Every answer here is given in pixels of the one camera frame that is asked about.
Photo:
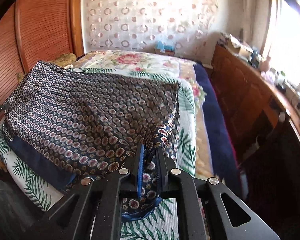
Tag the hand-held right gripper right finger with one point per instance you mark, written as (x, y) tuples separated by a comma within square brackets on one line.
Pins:
[(190, 200)]

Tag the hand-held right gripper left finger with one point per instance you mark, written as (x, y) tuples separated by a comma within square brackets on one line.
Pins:
[(110, 192)]

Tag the navy circle-patterned blouse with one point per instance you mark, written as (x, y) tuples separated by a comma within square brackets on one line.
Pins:
[(85, 115)]

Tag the yellow patterned pillow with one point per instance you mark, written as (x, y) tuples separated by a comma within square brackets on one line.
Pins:
[(65, 59)]

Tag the navy plush blanket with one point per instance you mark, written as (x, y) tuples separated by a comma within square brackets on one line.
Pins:
[(220, 120)]

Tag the wooden slatted wardrobe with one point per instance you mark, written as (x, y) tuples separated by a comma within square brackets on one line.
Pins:
[(40, 30)]

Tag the long wooden cabinet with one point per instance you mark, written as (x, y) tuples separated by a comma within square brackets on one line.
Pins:
[(242, 92)]

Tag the cardboard box with blue tissue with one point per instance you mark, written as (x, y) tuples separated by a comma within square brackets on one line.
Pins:
[(165, 49)]

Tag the pink bottle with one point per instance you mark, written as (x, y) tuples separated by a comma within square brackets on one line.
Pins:
[(266, 64)]

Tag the open cardboard box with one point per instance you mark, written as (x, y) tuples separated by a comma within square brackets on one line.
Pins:
[(237, 46)]

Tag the pink circle-patterned sheer cloth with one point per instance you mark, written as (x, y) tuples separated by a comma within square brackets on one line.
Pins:
[(150, 15)]

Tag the wooden framed window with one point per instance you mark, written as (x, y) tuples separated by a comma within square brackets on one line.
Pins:
[(290, 35)]

